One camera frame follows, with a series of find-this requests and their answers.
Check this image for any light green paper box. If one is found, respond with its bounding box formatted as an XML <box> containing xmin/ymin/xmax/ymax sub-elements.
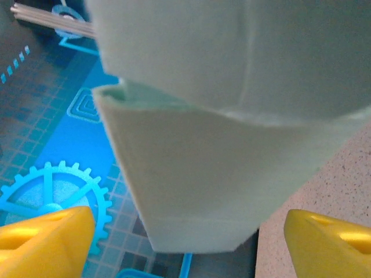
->
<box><xmin>85</xmin><ymin>0</ymin><xmax>371</xmax><ymax>254</ymax></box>

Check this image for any aluminium right frame post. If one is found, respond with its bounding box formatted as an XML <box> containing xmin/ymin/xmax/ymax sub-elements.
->
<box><xmin>10</xmin><ymin>2</ymin><xmax>98</xmax><ymax>40</ymax></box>

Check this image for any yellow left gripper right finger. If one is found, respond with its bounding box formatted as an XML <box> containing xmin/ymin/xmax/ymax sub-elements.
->
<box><xmin>283</xmin><ymin>208</ymin><xmax>371</xmax><ymax>278</ymax></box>

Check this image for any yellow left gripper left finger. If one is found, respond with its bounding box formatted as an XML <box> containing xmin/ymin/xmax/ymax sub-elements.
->
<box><xmin>0</xmin><ymin>206</ymin><xmax>96</xmax><ymax>278</ymax></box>

